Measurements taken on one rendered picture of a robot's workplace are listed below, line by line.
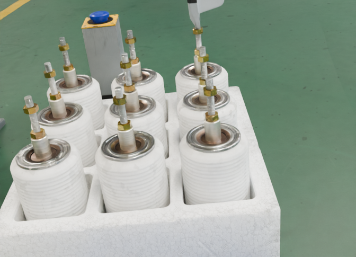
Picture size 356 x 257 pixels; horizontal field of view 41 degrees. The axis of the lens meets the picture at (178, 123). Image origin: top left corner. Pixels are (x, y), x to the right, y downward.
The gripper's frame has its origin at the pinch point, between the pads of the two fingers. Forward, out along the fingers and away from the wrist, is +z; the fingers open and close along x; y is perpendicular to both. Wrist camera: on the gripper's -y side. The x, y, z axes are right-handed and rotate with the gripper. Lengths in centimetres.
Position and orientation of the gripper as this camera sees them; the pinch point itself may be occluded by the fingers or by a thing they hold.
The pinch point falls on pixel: (193, 19)
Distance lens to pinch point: 83.0
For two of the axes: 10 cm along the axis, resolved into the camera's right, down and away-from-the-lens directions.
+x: 0.7, -4.9, 8.7
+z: 1.0, 8.7, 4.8
